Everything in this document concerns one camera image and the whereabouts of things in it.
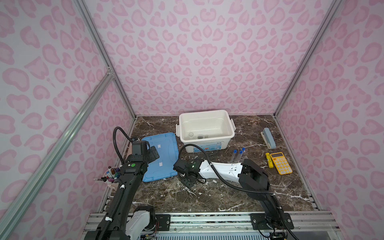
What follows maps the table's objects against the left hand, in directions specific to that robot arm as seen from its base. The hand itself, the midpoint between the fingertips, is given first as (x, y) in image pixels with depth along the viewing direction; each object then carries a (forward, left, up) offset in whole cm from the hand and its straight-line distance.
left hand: (146, 150), depth 81 cm
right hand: (-10, -22, -15) cm, 29 cm away
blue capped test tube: (+9, -52, -18) cm, 56 cm away
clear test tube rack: (+1, -52, -14) cm, 54 cm away
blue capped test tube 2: (+8, -57, -19) cm, 60 cm away
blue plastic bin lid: (-2, -5, -17) cm, 18 cm away
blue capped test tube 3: (+10, -58, -17) cm, 62 cm away
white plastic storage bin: (+26, -38, -16) cm, 49 cm away
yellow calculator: (-1, -79, -16) cm, 81 cm away
